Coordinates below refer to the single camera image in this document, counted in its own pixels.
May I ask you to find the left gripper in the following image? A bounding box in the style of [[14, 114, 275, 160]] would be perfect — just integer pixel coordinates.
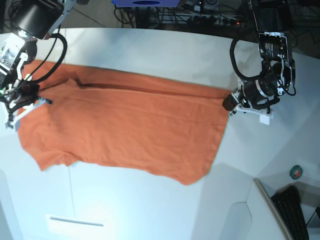
[[222, 32, 296, 112]]

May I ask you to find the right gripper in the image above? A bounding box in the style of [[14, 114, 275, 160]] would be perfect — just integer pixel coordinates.
[[0, 33, 38, 105]]

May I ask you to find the orange t-shirt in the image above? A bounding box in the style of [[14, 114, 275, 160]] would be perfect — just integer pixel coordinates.
[[17, 64, 229, 185]]

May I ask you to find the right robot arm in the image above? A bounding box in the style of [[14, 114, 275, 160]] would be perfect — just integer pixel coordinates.
[[0, 0, 76, 107]]

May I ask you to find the black power strip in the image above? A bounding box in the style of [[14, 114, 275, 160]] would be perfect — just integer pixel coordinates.
[[191, 15, 244, 27]]

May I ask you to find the green tape roll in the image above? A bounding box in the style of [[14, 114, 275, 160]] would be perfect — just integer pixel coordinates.
[[289, 165, 303, 180]]

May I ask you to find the black keyboard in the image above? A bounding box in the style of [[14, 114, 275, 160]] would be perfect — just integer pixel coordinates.
[[271, 185, 310, 240]]

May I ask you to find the blue box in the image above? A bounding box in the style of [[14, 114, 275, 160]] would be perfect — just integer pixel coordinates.
[[111, 0, 186, 8]]

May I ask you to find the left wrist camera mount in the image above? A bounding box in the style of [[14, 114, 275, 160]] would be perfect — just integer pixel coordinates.
[[229, 105, 274, 125]]

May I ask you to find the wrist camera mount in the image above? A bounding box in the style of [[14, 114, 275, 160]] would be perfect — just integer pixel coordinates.
[[1, 96, 53, 132], [229, 105, 274, 125]]

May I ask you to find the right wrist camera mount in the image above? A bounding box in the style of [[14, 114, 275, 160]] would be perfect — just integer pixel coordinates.
[[1, 96, 53, 132]]

